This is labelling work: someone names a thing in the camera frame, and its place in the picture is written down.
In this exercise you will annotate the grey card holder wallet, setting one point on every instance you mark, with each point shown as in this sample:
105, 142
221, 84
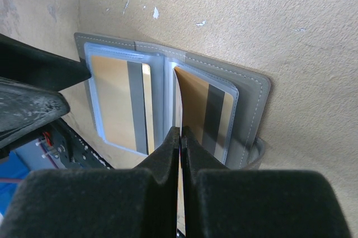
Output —
246, 150

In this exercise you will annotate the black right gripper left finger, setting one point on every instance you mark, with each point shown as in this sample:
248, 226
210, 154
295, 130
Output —
137, 202

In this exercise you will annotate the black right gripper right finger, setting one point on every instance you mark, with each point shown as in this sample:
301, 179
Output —
221, 202

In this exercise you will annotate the yellow credit card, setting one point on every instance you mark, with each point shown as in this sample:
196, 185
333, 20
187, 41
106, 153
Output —
180, 179
122, 93

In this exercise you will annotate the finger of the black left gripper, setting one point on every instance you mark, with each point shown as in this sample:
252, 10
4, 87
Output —
27, 64
25, 108

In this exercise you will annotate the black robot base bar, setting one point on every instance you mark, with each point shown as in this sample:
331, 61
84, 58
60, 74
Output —
72, 150

